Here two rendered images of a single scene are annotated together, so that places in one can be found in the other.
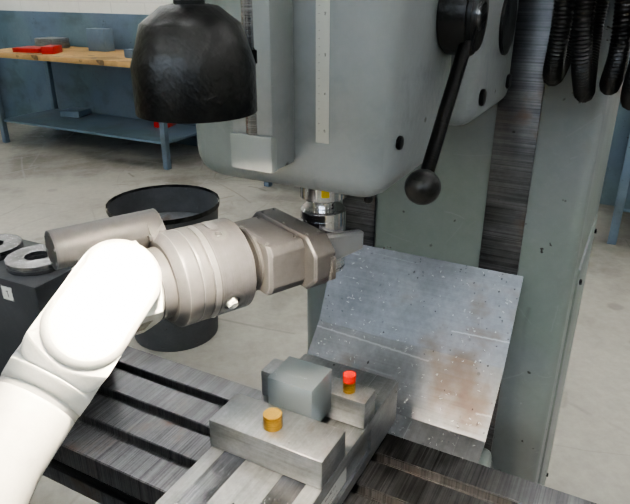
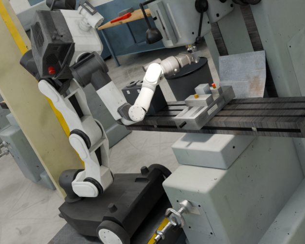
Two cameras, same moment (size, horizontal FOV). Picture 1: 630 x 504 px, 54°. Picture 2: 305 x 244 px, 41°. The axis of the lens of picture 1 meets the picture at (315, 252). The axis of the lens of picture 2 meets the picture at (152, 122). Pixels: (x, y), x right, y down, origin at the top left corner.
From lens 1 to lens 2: 149 cm
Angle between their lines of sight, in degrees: 23
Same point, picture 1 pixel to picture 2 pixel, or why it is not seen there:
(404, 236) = (234, 49)
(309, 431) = (204, 96)
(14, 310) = not seen: hidden behind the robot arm
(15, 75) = (114, 33)
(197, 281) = (167, 67)
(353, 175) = (186, 41)
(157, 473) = not seen: hidden behind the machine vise
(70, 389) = (151, 86)
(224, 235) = (171, 58)
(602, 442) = not seen: outside the picture
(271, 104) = (169, 34)
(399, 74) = (188, 22)
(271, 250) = (180, 58)
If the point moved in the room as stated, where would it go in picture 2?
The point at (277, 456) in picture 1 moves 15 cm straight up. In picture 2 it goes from (198, 102) to (188, 76)
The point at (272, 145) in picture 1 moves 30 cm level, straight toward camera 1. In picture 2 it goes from (171, 40) to (160, 61)
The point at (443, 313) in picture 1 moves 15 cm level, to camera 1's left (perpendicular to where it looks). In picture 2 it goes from (249, 67) to (223, 74)
